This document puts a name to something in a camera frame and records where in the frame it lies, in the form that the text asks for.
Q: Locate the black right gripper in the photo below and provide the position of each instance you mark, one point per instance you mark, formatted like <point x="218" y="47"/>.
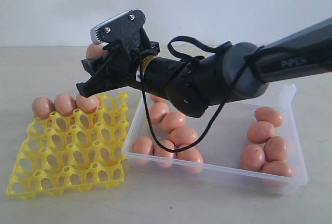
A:
<point x="122" y="67"/>

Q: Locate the brown egg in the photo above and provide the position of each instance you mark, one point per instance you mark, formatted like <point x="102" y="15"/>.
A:
<point x="157" y="112"/>
<point x="159" y="152"/>
<point x="96" y="51"/>
<point x="269" y="114"/>
<point x="276" y="149"/>
<point x="65" y="104"/>
<point x="183" y="136"/>
<point x="172" y="121"/>
<point x="87" y="104"/>
<point x="42" y="107"/>
<point x="259" y="132"/>
<point x="252" y="158"/>
<point x="279" y="168"/>
<point x="156" y="99"/>
<point x="143" y="145"/>
<point x="192" y="155"/>

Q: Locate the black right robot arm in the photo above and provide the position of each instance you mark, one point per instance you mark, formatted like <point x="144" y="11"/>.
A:
<point x="192" y="84"/>

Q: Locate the yellow plastic egg tray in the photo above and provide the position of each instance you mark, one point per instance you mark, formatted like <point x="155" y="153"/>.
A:
<point x="79" y="152"/>

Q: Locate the clear plastic bin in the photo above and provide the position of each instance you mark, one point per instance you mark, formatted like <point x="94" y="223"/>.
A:
<point x="222" y="146"/>

